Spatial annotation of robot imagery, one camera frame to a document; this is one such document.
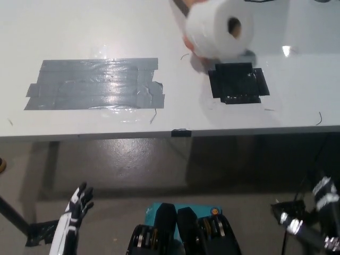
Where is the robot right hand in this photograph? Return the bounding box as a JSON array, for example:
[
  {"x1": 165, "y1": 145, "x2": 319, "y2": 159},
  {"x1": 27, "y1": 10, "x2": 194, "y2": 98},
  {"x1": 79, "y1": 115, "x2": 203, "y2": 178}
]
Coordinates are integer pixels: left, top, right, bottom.
[{"x1": 278, "y1": 176, "x2": 340, "y2": 252}]

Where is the thick black floor cable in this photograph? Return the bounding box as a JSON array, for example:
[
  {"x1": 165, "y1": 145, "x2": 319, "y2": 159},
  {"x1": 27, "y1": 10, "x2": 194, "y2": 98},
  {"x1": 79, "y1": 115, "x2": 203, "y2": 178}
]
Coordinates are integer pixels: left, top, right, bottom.
[{"x1": 282, "y1": 228, "x2": 291, "y2": 255}]

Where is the person's bare hand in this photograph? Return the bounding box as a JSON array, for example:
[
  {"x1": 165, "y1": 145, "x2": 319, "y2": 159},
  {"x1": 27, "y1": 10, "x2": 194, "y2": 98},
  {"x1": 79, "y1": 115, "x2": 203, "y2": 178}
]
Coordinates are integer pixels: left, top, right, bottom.
[{"x1": 182, "y1": 34, "x2": 207, "y2": 59}]

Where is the white table leg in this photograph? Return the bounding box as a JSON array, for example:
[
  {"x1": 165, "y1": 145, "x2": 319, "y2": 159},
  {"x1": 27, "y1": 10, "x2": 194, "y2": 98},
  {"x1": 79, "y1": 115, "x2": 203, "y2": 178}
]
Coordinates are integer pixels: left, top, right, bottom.
[
  {"x1": 169, "y1": 137, "x2": 193, "y2": 184},
  {"x1": 19, "y1": 140, "x2": 61, "y2": 224}
]

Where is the grey duct tape patch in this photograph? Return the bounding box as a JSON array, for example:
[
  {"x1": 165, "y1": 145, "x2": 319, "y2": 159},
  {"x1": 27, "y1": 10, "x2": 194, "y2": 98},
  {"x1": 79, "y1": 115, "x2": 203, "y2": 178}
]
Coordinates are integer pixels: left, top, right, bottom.
[{"x1": 23, "y1": 57, "x2": 166, "y2": 111}]

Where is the black floor tape patch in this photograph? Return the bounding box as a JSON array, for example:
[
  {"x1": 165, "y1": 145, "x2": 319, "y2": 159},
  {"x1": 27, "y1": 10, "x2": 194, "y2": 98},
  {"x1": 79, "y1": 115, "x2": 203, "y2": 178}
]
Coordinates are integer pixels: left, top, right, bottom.
[
  {"x1": 25, "y1": 219, "x2": 61, "y2": 247},
  {"x1": 270, "y1": 199, "x2": 306, "y2": 225}
]

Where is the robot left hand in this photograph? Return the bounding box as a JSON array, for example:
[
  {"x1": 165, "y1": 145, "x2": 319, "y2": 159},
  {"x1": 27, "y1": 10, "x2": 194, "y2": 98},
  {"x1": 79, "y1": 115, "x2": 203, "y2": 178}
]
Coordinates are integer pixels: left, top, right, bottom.
[{"x1": 50, "y1": 182, "x2": 95, "y2": 255}]

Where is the black metal stand leg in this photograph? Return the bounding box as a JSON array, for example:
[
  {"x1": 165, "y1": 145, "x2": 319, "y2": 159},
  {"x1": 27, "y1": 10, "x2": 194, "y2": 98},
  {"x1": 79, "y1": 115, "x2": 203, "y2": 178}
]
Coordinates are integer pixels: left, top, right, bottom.
[{"x1": 0, "y1": 195, "x2": 30, "y2": 237}]

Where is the small black tape piece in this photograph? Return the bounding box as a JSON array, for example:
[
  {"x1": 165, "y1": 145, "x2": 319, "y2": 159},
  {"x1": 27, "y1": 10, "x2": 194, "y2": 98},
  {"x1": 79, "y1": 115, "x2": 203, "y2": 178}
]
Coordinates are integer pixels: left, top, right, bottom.
[{"x1": 171, "y1": 129, "x2": 192, "y2": 138}]

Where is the black robot body teal top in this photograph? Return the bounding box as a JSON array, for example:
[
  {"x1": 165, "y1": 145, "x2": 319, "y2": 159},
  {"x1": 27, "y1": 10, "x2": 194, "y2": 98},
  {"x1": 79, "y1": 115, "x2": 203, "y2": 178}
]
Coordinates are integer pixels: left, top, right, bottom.
[{"x1": 127, "y1": 202, "x2": 241, "y2": 255}]

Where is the white toilet paper roll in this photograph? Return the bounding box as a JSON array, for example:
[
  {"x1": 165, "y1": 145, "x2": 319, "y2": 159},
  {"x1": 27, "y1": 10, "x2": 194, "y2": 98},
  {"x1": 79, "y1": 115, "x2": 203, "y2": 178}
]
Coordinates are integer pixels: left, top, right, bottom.
[{"x1": 185, "y1": 0, "x2": 254, "y2": 60}]

